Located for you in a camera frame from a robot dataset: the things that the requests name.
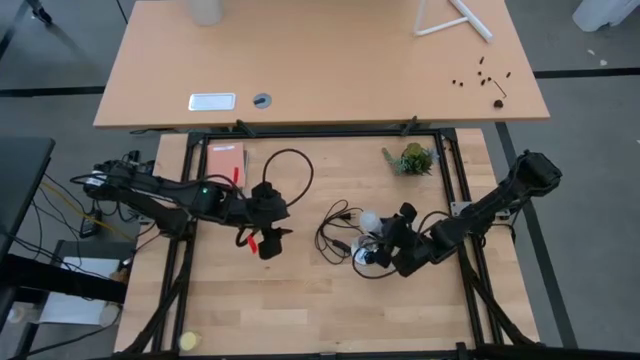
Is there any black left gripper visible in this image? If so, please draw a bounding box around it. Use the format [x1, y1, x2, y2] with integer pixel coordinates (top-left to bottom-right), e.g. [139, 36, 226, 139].
[248, 182, 295, 261]

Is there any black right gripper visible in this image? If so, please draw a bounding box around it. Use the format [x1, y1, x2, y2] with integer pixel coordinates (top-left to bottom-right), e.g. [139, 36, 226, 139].
[372, 202, 437, 279]

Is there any chrome lamp socket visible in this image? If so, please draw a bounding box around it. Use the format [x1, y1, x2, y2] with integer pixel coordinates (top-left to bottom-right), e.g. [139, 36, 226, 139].
[349, 234, 382, 267]

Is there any black lamp power cord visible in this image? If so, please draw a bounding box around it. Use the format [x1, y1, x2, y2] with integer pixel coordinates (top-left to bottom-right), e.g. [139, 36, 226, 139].
[313, 198, 401, 280]

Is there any pink notebook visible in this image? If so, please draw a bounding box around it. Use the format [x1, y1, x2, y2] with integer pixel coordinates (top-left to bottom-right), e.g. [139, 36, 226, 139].
[205, 142, 250, 189]

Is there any potted green succulent plant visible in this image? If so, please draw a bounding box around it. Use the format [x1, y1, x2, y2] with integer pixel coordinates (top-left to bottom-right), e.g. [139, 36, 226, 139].
[381, 142, 440, 177]

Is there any small yellow candle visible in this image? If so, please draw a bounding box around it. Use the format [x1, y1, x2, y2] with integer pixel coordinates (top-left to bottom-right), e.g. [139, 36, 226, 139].
[178, 330, 202, 352]

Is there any white rectangular desk plate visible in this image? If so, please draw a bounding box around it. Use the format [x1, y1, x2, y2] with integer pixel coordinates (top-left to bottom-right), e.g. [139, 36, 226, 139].
[187, 92, 237, 112]

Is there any light wooden desk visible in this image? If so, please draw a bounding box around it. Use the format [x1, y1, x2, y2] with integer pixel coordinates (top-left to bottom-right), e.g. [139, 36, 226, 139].
[92, 0, 551, 131]

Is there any black power adapter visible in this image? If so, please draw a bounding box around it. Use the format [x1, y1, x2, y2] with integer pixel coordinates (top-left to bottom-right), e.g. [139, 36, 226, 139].
[79, 212, 104, 239]

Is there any clear plastic cup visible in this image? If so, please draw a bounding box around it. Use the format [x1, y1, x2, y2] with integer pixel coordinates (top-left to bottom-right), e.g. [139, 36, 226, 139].
[98, 303, 121, 329]

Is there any white board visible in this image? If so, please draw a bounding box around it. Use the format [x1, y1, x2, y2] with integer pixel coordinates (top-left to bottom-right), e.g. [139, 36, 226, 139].
[38, 255, 124, 326]

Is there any white cylinder container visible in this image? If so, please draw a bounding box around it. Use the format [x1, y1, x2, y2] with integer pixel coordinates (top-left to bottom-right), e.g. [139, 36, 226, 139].
[185, 0, 224, 27]

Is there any black side table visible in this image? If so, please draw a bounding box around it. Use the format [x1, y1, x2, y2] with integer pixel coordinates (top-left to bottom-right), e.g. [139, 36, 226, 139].
[0, 137, 127, 360]

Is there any white bag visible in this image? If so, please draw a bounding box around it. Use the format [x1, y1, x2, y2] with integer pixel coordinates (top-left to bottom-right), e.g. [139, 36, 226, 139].
[572, 0, 640, 33]

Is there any black stand leg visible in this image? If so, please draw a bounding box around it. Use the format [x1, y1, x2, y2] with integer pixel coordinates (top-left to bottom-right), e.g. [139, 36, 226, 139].
[22, 0, 54, 26]

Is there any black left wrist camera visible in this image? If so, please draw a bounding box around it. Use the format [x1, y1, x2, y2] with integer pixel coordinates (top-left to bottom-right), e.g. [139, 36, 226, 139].
[269, 197, 292, 225]

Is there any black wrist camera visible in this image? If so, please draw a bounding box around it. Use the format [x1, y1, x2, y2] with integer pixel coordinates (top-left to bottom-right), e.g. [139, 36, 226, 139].
[380, 215, 404, 249]
[269, 197, 292, 225]

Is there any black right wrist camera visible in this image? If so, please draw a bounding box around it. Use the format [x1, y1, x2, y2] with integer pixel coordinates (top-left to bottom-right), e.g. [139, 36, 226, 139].
[380, 215, 404, 249]

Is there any black camera cable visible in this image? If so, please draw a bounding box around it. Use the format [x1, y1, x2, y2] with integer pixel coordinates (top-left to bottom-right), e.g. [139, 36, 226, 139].
[261, 148, 315, 209]

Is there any black aluminium frame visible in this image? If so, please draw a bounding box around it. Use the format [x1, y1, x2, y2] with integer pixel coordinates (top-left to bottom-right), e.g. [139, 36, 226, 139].
[113, 127, 544, 360]

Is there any yellow cable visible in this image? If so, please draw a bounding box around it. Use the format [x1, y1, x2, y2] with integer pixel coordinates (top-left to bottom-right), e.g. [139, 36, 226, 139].
[40, 180, 134, 242]

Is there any white triangular frame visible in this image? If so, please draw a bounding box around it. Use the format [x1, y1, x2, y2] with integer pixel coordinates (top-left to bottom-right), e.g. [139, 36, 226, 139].
[412, 0, 495, 43]

